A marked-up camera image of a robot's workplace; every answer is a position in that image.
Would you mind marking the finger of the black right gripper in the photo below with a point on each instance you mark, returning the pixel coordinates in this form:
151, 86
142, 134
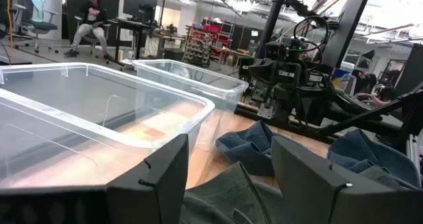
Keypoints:
271, 92
286, 94

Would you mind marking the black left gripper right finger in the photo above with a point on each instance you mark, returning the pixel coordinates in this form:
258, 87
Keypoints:
304, 184

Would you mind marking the black computer monitor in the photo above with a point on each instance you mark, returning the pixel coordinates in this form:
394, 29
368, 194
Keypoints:
413, 68
138, 6

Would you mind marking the wooden workbench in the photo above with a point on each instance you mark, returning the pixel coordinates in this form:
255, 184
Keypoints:
168, 37

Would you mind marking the blue denim cap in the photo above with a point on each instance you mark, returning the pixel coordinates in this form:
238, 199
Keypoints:
380, 151
248, 148

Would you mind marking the silver aluminium profile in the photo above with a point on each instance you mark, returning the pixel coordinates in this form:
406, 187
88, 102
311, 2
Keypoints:
414, 154

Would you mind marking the person's hand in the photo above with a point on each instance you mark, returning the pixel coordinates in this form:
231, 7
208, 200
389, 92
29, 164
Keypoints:
371, 100

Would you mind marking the grey office chair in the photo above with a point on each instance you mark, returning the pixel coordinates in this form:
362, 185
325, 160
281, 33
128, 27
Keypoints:
36, 27
92, 40

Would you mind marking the red storage shelf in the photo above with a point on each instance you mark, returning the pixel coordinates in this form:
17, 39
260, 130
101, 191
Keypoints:
205, 42

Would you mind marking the clear plastic bin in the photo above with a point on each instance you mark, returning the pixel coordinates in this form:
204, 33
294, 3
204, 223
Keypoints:
82, 118
198, 82

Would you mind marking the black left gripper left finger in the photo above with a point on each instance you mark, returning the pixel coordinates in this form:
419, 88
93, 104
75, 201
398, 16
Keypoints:
155, 184

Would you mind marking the light blue cloth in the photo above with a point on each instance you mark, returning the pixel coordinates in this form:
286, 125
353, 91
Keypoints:
35, 2

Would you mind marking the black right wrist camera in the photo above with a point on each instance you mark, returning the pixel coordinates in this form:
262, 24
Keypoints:
285, 49

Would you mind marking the black partition panel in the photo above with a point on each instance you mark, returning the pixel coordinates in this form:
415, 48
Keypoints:
74, 6

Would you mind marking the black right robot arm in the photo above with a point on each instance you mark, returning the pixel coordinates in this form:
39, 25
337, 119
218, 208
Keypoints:
314, 105

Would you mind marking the black office desk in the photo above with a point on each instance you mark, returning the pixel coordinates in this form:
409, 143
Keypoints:
132, 24

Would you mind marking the black stand pole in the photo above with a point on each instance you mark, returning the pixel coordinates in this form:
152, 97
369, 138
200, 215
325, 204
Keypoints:
272, 22

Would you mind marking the black diagonal strut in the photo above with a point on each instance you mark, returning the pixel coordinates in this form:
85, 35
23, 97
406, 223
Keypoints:
370, 116

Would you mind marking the black slanted beam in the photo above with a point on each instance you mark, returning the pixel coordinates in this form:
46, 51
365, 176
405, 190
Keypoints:
347, 25

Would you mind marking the person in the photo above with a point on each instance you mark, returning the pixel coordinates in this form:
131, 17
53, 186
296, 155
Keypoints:
91, 22

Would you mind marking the grey metal frame bracket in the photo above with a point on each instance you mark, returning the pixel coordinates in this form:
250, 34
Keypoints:
266, 111

